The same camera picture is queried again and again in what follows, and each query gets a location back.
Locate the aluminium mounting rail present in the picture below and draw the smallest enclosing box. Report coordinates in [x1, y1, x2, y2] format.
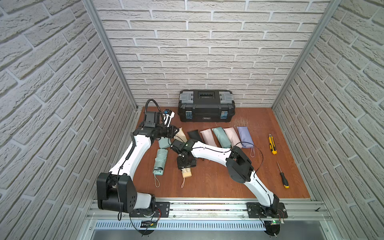
[85, 198, 333, 231]

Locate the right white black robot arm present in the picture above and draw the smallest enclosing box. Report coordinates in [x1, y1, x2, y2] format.
[171, 139, 280, 218]

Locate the yellow black screwdriver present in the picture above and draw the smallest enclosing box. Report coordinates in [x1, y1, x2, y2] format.
[277, 163, 290, 189]

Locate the cream sleeved umbrella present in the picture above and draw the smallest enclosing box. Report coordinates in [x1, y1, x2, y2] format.
[181, 168, 192, 188]

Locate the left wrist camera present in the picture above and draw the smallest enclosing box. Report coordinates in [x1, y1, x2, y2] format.
[144, 99, 175, 128]

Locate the black plastic toolbox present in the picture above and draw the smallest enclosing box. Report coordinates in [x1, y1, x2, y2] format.
[178, 90, 236, 123]

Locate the yellow utility knife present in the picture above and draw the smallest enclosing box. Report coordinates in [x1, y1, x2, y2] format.
[269, 134, 277, 155]

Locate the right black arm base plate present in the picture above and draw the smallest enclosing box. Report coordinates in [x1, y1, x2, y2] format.
[246, 203, 288, 219]

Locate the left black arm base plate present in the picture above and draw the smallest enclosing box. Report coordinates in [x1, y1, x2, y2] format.
[130, 202, 171, 219]

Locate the mint green sleeved umbrella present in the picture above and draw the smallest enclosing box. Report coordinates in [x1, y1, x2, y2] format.
[212, 127, 232, 149]

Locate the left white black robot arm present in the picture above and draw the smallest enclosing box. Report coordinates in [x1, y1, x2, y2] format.
[96, 125, 179, 221]

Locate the lavender sleeved umbrella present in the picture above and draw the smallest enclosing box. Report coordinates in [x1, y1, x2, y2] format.
[237, 126, 256, 158]

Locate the black sleeved umbrella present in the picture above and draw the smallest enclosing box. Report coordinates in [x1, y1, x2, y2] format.
[188, 130, 204, 143]

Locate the cream umbrella sleeve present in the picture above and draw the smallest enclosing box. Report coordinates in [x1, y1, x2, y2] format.
[175, 128, 188, 143]

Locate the light pink sleeved umbrella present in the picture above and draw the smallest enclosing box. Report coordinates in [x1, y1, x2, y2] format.
[224, 127, 242, 148]

